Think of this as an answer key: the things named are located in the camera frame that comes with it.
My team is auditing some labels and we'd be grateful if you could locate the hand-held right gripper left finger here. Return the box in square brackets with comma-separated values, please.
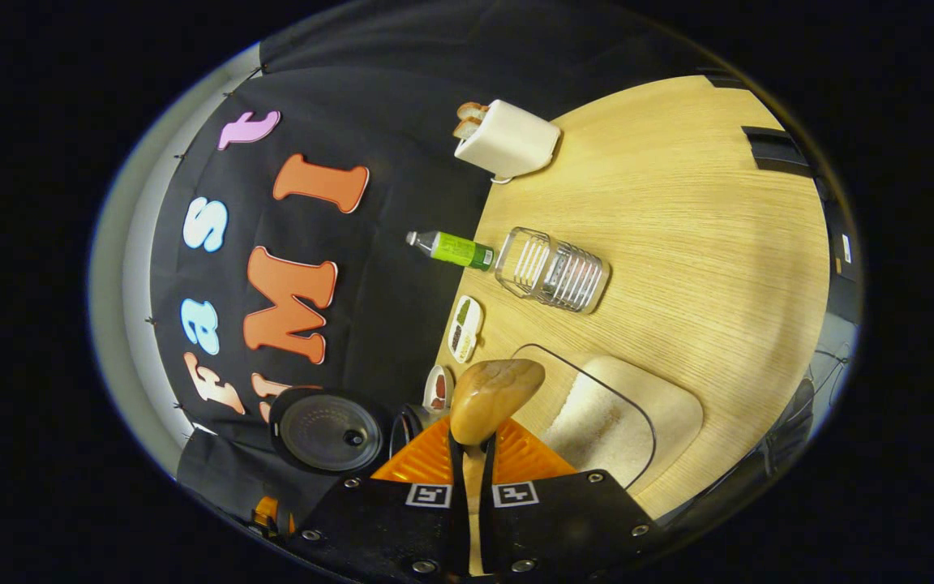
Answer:
[293, 414, 468, 581]

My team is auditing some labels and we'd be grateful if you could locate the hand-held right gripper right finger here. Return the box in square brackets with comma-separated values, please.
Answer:
[479, 418, 662, 581]

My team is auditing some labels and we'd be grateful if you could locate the dark rice cooker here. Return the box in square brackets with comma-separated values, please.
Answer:
[268, 387, 435, 479]

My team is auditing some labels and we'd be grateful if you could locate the wooden spoon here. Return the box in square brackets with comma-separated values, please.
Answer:
[449, 359, 546, 577]

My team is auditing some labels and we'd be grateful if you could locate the clear tray of rice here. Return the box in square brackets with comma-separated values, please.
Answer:
[512, 343, 705, 492]

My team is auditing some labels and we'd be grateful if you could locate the clear chopstick holder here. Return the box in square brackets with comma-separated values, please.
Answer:
[495, 226, 611, 315]

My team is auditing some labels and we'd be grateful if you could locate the round plate with red food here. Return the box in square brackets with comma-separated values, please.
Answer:
[422, 365, 456, 415]

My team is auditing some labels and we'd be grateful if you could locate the white divided dish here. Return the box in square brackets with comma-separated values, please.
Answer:
[448, 295, 484, 364]

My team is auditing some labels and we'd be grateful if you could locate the green label bottle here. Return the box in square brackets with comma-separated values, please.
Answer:
[406, 230, 496, 272]

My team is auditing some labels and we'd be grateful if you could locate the white toaster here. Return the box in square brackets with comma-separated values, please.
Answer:
[453, 99, 562, 181]

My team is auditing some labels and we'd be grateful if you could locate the black strap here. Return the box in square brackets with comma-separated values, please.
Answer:
[741, 126, 804, 177]
[700, 68, 749, 91]

